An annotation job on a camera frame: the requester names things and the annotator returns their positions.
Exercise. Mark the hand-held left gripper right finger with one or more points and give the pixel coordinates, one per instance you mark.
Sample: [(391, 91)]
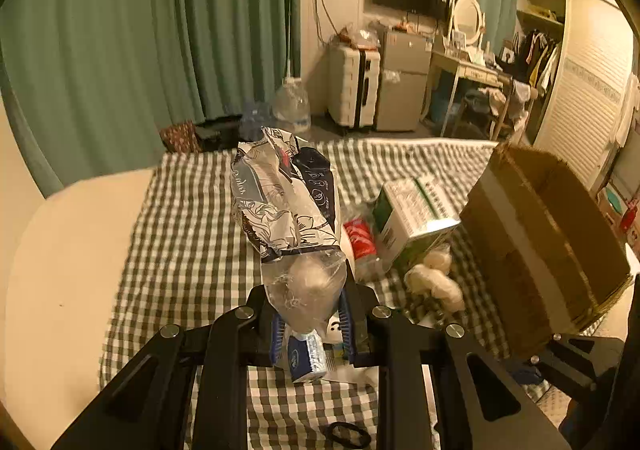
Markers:
[(346, 330)]

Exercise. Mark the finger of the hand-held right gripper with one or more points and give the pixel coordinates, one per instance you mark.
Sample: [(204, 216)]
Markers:
[(575, 355)]

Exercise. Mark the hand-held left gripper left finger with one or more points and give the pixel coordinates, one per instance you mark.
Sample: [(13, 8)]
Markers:
[(277, 345)]

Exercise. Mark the small blue white packet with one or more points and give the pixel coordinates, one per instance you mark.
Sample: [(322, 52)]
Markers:
[(306, 360)]

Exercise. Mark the red label plastic packet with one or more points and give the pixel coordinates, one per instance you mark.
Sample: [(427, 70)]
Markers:
[(361, 237)]

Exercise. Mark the white plush toy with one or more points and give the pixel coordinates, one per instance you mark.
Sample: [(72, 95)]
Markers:
[(435, 280)]

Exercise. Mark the brown cardboard box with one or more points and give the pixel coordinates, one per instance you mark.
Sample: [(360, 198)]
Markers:
[(540, 240)]

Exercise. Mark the printed plastic bag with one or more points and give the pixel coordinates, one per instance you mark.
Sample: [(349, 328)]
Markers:
[(280, 210)]

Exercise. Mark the green white carton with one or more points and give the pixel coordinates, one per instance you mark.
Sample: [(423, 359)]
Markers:
[(410, 215)]

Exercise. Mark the checked cloth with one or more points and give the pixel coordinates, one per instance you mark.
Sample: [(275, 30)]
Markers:
[(190, 240)]

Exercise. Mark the red plastic item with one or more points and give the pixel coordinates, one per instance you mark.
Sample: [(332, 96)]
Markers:
[(630, 220)]

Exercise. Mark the teal stool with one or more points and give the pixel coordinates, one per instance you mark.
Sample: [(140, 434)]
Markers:
[(615, 197)]

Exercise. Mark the black bag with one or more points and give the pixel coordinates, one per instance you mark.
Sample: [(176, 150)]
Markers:
[(217, 133)]

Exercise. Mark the clear plastic bottles pack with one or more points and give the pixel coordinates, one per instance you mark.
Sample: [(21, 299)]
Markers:
[(255, 119)]

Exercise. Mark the floral storage box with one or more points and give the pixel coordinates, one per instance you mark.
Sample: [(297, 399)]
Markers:
[(179, 137)]

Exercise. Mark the large clear water jug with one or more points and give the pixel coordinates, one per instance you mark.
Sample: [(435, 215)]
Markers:
[(291, 104)]

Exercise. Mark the blue plastic bin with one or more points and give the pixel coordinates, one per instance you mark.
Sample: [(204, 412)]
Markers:
[(445, 107)]

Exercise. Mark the white suitcase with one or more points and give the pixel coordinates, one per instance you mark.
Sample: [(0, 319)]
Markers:
[(350, 84)]

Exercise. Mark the white hanging garment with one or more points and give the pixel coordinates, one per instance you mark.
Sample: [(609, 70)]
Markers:
[(630, 104)]

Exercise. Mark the grey mini fridge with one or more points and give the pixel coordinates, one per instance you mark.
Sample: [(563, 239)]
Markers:
[(402, 79)]

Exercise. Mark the wooden chair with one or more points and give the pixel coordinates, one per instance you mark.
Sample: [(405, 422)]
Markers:
[(510, 104)]

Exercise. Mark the white wardrobe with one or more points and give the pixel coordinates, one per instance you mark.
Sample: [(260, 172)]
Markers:
[(585, 79)]

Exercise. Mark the white dressing table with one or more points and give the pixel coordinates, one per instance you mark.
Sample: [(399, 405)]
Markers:
[(467, 69)]

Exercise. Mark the clear plastic bag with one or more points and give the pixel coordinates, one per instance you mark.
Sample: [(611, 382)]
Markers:
[(361, 35)]

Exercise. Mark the hanging clothes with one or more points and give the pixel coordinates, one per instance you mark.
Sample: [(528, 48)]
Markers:
[(537, 57)]

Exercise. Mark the white oval vanity mirror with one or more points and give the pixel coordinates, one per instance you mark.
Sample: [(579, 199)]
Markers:
[(468, 17)]

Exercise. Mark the wide green curtain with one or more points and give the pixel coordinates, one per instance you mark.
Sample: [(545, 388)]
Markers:
[(125, 39)]

